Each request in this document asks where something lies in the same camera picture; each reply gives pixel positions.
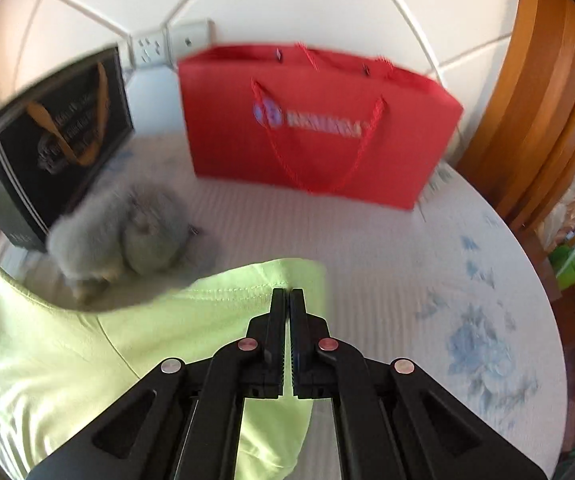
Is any white wall socket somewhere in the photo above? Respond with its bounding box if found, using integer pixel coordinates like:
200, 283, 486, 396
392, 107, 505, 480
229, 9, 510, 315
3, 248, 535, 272
132, 30, 172, 68

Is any red paper gift bag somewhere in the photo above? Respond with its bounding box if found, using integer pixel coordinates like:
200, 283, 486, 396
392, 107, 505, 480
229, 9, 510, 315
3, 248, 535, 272
178, 44, 464, 211

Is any grey plush toy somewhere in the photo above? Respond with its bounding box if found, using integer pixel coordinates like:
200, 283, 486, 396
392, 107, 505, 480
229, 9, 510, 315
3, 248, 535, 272
46, 180, 218, 306

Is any green plastic item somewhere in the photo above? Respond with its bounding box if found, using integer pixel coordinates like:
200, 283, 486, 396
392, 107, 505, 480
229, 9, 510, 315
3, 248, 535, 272
547, 242, 575, 291

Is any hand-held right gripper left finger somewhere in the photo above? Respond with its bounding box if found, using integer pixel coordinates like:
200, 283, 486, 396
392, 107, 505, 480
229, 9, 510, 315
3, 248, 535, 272
26, 288, 287, 480

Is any black paper gift bag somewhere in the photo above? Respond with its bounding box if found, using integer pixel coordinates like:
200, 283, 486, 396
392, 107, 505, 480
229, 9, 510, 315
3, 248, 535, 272
0, 46, 135, 252

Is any floral bed sheet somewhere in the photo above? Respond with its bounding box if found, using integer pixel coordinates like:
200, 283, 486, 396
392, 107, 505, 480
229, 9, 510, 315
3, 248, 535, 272
0, 132, 568, 471

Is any light green garment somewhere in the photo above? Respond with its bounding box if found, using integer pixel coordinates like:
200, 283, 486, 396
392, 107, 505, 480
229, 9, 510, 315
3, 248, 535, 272
0, 234, 328, 480

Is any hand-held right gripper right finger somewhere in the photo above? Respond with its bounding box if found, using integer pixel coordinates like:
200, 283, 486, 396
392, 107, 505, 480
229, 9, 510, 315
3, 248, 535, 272
289, 288, 549, 480

